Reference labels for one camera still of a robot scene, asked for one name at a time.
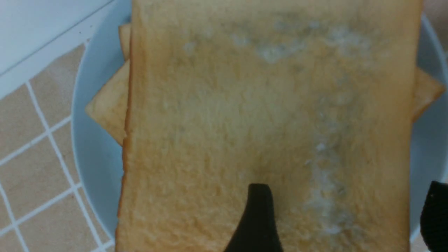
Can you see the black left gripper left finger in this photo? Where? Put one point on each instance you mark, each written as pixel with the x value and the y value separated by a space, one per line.
pixel 256 231

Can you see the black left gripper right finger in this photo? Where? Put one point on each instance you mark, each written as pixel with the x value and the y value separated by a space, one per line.
pixel 434 218

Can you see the blue plate with bread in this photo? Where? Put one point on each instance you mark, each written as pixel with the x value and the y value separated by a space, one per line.
pixel 98 156

